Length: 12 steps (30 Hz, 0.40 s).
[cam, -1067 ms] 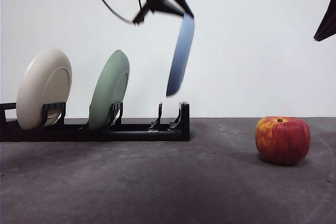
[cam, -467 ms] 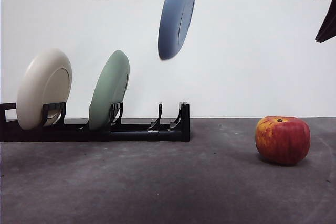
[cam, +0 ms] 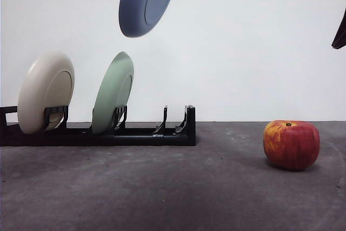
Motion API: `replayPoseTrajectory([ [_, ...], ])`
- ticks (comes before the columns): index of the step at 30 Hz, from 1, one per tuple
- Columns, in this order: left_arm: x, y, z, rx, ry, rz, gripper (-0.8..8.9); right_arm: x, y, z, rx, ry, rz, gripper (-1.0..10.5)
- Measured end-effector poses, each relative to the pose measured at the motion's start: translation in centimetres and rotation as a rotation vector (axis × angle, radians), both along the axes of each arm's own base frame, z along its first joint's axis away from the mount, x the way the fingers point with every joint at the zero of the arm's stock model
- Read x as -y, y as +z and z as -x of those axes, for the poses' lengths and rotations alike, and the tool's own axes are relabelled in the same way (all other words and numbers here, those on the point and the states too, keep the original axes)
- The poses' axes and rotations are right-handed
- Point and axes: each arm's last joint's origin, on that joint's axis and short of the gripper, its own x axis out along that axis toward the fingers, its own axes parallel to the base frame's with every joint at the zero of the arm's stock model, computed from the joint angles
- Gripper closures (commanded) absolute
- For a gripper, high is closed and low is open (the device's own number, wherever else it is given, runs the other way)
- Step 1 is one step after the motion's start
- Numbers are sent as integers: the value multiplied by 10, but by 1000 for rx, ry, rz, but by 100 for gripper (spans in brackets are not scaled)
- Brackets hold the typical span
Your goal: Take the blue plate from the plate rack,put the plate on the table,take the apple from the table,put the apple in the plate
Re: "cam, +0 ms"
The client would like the green plate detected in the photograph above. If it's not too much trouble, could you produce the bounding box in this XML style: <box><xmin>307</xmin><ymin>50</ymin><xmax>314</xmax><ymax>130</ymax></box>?
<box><xmin>91</xmin><ymin>51</ymin><xmax>135</xmax><ymax>135</ymax></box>

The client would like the blue plate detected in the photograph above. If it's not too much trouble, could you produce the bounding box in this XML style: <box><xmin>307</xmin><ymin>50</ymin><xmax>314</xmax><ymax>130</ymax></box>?
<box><xmin>118</xmin><ymin>0</ymin><xmax>180</xmax><ymax>38</ymax></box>

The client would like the cream plate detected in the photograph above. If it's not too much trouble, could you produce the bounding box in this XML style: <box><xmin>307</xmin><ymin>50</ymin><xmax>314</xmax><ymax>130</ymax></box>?
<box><xmin>17</xmin><ymin>49</ymin><xmax>76</xmax><ymax>135</ymax></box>

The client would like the black plate rack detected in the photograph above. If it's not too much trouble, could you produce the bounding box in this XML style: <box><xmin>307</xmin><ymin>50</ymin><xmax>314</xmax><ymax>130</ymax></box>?
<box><xmin>0</xmin><ymin>104</ymin><xmax>197</xmax><ymax>147</ymax></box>

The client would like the red yellow apple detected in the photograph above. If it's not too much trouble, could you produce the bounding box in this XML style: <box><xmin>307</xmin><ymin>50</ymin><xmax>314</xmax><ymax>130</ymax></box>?
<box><xmin>263</xmin><ymin>120</ymin><xmax>321</xmax><ymax>171</ymax></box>

